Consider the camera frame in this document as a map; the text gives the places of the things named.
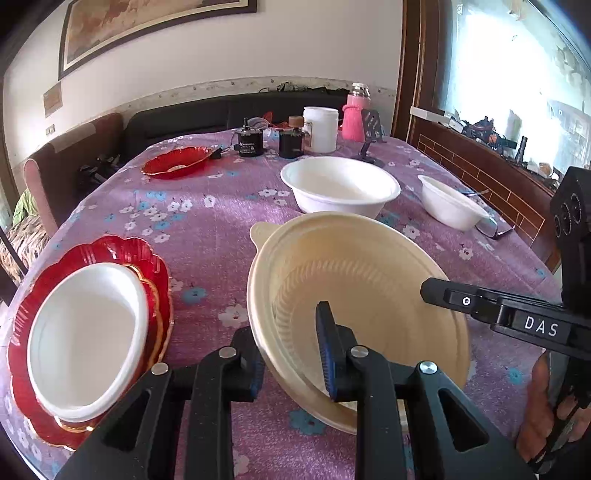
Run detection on medium white foam bowl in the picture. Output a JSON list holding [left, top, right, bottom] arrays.
[[26, 262, 151, 423]]

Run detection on large red glass plate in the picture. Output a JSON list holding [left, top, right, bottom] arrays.
[[7, 234, 174, 450]]

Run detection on small wall plaque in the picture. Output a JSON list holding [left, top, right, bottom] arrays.
[[43, 82, 64, 117]]

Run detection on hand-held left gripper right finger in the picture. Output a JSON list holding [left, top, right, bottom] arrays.
[[315, 301, 536, 480]]

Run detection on person's right hand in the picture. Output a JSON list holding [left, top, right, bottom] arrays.
[[516, 351, 560, 467]]

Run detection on eyeglasses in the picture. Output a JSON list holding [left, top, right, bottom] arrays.
[[475, 217, 514, 241]]

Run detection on large white foam bowl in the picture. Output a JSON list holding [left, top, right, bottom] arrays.
[[280, 156, 402, 219]]

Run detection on cream plastic bowl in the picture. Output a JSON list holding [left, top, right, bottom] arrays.
[[247, 211, 472, 435], [270, 258, 462, 416]]

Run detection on green cloth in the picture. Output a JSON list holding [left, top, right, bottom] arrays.
[[11, 189, 38, 227]]

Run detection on black cylindrical motor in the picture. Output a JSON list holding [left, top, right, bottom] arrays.
[[278, 127, 309, 159], [233, 119, 267, 158]]

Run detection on patterned cushion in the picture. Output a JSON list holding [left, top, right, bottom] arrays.
[[0, 215, 51, 284]]

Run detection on brown armchair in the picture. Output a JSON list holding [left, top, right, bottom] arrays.
[[23, 112, 125, 236]]

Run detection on white box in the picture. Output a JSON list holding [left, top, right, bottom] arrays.
[[409, 106, 452, 126]]

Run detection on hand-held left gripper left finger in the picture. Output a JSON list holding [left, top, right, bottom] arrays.
[[55, 327, 266, 480]]

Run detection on wooden sideboard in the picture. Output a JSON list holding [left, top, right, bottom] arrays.
[[406, 113, 566, 273]]

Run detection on small white foam bowl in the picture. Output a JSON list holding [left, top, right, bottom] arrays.
[[417, 174, 490, 232]]

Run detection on black sofa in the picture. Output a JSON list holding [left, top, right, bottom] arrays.
[[122, 90, 352, 160]]

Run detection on red plate with white centre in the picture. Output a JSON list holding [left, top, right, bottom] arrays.
[[141, 146, 221, 180]]

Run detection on wooden window frame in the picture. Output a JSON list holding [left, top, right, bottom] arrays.
[[392, 0, 446, 139]]

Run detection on framed wall picture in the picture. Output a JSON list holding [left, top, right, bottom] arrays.
[[58, 0, 258, 81]]

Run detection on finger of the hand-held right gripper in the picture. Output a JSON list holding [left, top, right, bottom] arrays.
[[420, 277, 509, 326]]

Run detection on black phone stand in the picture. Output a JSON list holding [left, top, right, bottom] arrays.
[[355, 109, 387, 168]]

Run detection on white plastic jar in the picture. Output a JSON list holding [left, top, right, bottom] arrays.
[[302, 106, 339, 153]]

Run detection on pink sleeved bottle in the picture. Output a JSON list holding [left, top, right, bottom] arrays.
[[342, 82, 373, 141]]

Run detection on dark bag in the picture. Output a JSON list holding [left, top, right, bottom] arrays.
[[76, 154, 123, 188]]

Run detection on dark wooden chair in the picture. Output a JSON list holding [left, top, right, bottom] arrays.
[[0, 226, 33, 305]]

